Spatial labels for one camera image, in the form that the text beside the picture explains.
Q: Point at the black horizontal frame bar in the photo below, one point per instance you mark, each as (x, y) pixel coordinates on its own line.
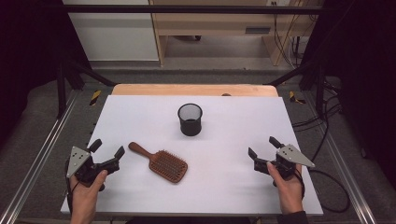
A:
(186, 9)

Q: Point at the white board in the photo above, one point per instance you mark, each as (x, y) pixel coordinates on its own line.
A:
(218, 186)

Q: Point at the brown wooden hairbrush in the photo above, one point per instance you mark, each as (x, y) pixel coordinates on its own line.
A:
(166, 165)

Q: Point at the black mesh cup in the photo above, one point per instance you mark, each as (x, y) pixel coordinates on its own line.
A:
(190, 126)

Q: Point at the black metal stand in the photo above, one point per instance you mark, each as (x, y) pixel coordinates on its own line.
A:
(320, 90)
(61, 90)

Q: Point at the white cabinet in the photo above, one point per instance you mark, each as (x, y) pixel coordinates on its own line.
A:
(115, 37)

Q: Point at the dark curtain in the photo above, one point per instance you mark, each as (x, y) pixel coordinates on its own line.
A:
(364, 77)
(28, 62)

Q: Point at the light wooden desk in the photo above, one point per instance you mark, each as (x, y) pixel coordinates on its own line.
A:
(211, 25)

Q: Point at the yellow black tape strip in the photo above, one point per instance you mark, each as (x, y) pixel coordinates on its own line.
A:
(294, 97)
(95, 97)

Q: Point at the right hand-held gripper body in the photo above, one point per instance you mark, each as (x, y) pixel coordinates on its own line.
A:
(289, 155)

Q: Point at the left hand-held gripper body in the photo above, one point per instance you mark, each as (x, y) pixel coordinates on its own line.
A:
(77, 160)

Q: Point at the light wooden table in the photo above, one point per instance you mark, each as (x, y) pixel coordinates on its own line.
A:
(186, 90)

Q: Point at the person's right hand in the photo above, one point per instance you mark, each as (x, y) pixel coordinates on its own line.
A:
(290, 194)

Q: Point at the aluminium rail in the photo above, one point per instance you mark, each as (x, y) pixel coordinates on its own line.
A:
(40, 155)
(345, 174)

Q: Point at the person's left hand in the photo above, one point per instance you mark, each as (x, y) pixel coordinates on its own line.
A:
(84, 199)

